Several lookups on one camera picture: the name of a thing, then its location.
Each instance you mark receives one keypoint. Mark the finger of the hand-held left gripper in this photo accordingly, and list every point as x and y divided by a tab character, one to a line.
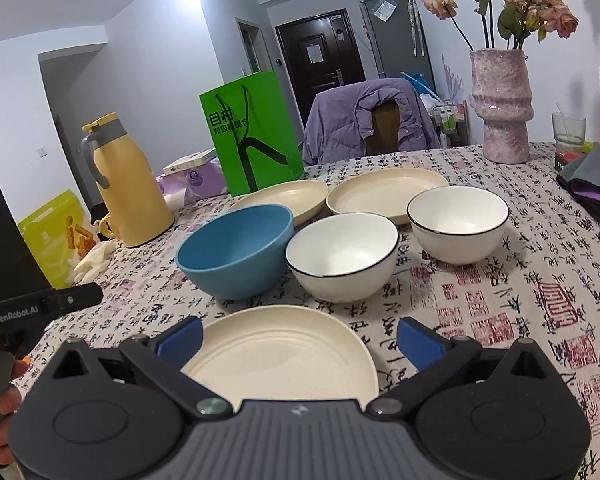
77	297

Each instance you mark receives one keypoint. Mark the yellow thermos jug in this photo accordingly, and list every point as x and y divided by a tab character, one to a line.
130	190

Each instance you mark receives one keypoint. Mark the grey and purple cloth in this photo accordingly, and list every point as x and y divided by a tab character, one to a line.
595	175

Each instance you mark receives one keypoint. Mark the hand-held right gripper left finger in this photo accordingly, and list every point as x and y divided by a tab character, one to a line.
182	342

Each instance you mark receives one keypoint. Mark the clear drinking glass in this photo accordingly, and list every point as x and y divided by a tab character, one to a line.
567	132

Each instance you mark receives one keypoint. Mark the cream plate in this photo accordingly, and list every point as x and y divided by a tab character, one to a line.
290	197
375	195
280	360

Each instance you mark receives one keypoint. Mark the person's left hand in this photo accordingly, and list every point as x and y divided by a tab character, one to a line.
9	401

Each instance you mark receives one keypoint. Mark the white black-rimmed bowl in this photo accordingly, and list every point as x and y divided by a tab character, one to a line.
340	250
455	220

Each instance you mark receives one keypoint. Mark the yellow mug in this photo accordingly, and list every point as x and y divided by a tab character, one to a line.
105	225

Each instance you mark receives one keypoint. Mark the black paper bag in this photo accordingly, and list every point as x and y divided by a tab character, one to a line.
5	250

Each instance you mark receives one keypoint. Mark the purple tissue pack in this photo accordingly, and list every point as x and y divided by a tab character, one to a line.
200	184

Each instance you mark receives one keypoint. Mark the flat white box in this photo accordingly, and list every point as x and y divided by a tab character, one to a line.
190	159

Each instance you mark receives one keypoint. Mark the yellow-green printed bag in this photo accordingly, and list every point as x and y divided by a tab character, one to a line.
50	240

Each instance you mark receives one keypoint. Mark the blue bowl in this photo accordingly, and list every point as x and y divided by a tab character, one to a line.
230	250

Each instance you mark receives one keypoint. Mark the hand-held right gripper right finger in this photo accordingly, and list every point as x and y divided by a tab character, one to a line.
420	344

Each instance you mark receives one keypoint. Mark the purple padded jacket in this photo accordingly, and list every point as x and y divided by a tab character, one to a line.
340	125

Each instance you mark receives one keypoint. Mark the small red and black box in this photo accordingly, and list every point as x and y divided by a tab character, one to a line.
565	159

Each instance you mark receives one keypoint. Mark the grey refrigerator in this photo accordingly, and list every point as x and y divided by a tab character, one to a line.
390	45

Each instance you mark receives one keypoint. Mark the white glove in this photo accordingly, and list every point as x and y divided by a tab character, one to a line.
92	262

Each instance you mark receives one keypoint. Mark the dried pink flowers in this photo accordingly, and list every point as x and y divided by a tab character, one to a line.
530	5

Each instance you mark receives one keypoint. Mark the white folded umbrella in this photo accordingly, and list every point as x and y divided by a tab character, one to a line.
414	25

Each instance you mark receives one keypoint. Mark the blue plastic bag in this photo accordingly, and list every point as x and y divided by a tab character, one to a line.
420	85

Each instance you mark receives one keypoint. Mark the storage cart with bottles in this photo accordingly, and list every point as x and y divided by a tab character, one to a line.
447	120

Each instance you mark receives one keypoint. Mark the calligraphy print tablecloth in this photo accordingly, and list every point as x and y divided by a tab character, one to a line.
505	300

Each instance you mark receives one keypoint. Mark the pink ceramic vase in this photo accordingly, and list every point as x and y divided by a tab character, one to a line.
502	110

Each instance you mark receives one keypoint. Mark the green paper bag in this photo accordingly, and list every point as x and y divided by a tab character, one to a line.
260	130

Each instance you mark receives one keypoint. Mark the white wall switch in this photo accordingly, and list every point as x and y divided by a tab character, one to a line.
42	151

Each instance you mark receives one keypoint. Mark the dark entrance door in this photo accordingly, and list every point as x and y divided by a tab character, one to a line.
315	75

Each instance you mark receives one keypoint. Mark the wooden chair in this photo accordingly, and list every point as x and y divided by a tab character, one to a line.
385	130

